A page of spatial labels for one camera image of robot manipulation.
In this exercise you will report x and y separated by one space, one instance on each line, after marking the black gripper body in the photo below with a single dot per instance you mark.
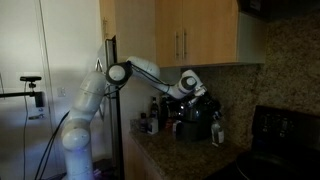
209 101

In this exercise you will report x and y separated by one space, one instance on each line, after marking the glass bottle with white label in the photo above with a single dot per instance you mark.
217 133

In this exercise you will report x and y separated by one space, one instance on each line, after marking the black air fryer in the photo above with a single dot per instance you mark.
193 126

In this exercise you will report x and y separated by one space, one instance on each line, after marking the white container with blue label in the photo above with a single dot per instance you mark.
153 126

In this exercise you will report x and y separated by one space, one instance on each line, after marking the small dark bottle with label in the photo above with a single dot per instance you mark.
143 124

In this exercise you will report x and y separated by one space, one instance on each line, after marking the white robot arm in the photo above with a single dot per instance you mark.
80 116

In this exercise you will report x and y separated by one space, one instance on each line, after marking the tall dark wine bottle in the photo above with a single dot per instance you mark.
154 107

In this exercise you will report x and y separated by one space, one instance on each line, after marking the black coffee maker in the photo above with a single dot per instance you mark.
168 110

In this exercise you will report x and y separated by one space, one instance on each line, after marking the wooden upper cabinet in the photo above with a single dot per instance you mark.
206 33

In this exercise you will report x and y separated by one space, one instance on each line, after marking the wooden cabinet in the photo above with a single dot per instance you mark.
136 163
206 33

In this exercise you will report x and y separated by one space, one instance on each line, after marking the black stove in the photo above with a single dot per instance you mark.
286 133

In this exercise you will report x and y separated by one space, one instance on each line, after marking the dark frying pan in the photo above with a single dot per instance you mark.
266 166

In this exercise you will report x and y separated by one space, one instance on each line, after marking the wooden lower cabinet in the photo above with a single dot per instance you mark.
136 163

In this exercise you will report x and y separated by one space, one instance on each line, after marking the stainless steel fridge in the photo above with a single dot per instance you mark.
115 133

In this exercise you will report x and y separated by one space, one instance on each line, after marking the steel range hood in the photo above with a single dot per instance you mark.
283 8

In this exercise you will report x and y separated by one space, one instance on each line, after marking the white wall switch plate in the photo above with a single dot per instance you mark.
61 92

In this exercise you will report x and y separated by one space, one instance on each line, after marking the black camera on stand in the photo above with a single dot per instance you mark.
30 79

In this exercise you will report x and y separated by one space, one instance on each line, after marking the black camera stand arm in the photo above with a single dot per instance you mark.
20 94

